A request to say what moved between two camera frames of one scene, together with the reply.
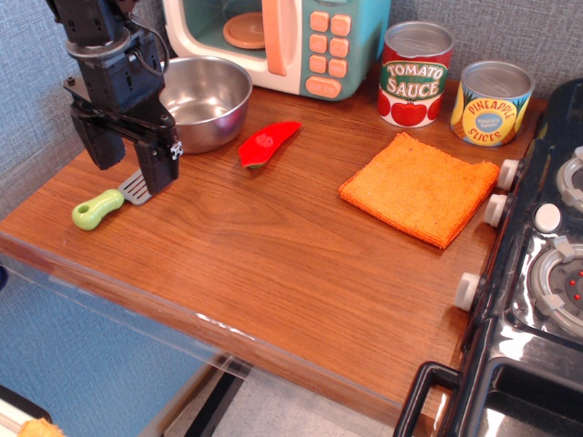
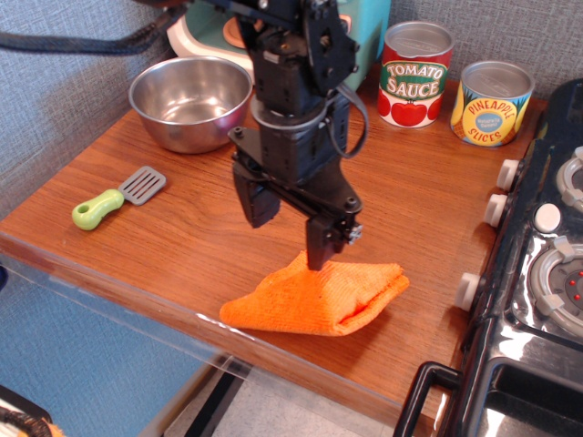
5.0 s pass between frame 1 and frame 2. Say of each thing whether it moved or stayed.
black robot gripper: moved
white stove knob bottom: stayed
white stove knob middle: stayed
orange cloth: moved
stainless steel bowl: stayed
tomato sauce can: stayed
